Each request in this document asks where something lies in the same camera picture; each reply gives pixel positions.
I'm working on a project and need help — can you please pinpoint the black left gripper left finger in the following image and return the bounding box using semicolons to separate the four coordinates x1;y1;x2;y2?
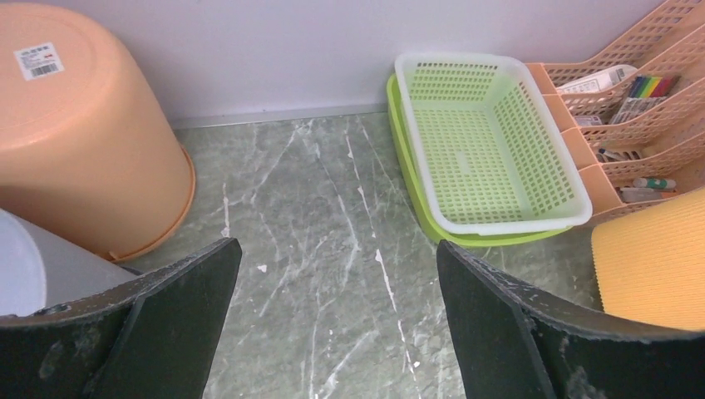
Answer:
1;238;243;398

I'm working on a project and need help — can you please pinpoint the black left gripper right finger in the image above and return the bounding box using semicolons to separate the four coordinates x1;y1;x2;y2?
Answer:
436;240;704;398

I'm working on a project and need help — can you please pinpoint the green tray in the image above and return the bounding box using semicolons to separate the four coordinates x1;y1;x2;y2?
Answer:
386;74;570;248

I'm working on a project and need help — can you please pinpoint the grey plastic bin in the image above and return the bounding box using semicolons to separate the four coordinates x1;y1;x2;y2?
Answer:
1;209;136;317

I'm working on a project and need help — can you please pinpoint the yellow slatted waste basket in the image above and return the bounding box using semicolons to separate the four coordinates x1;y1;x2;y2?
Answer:
591;190;704;331

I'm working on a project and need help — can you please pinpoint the white perforated basket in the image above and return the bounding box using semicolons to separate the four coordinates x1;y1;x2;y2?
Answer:
394;52;593;236

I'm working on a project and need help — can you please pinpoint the large orange plastic bucket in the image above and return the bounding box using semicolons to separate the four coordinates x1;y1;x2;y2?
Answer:
1;2;196;262

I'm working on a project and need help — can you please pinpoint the green white glue stick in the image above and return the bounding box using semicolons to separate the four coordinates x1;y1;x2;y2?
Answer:
632;177;677;191

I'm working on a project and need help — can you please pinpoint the blue silver pen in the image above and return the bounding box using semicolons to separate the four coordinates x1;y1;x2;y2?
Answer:
596;148;642;162

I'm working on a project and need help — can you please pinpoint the peach plastic file organizer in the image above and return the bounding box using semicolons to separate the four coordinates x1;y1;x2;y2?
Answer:
529;1;704;225

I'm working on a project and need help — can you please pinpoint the white tube in organizer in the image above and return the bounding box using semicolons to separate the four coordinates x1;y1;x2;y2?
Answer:
557;64;638;94

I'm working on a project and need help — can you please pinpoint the coloured marker set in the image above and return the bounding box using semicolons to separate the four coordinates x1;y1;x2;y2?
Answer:
609;75;680;125

